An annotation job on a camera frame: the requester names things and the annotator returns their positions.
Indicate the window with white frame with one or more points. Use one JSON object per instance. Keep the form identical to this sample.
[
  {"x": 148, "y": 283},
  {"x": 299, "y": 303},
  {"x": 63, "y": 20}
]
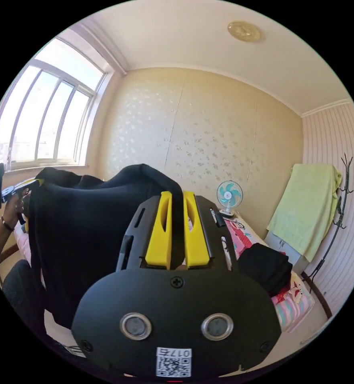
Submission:
[{"x": 44, "y": 120}]

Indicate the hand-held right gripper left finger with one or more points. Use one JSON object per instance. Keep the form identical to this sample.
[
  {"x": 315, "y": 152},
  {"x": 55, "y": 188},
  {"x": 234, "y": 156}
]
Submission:
[{"x": 158, "y": 237}]

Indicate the light green towel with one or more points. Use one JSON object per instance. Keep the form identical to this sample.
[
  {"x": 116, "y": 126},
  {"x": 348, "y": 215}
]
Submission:
[{"x": 304, "y": 207}]

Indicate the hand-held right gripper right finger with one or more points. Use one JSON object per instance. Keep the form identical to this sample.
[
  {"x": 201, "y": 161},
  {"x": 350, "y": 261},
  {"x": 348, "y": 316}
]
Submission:
[{"x": 196, "y": 240}]

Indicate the person's body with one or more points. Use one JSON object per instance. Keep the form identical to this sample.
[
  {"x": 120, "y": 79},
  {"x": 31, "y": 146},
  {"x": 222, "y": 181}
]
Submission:
[{"x": 23, "y": 297}]

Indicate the small white and teal fan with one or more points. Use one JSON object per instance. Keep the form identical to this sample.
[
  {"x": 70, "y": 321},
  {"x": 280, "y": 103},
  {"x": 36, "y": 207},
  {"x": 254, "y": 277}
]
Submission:
[{"x": 229, "y": 196}]

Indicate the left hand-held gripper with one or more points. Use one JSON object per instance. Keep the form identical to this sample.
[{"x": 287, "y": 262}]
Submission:
[{"x": 13, "y": 191}]

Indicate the round golden ceiling lamp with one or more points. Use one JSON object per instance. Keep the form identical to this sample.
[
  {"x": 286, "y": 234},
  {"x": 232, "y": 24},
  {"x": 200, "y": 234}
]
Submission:
[{"x": 243, "y": 31}]

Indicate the pile of clothes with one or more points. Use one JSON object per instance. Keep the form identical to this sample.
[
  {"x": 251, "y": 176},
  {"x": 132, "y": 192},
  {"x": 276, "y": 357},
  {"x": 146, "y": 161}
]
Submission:
[{"x": 265, "y": 268}]

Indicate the person's left hand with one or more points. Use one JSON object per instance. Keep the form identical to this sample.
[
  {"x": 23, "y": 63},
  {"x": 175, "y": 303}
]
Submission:
[{"x": 14, "y": 211}]

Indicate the black coat rack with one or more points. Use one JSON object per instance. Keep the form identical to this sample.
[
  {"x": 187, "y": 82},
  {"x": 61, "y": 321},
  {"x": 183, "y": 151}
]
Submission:
[{"x": 340, "y": 204}]

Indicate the black thermal shirt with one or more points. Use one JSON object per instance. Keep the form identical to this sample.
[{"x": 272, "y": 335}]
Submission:
[{"x": 83, "y": 234}]

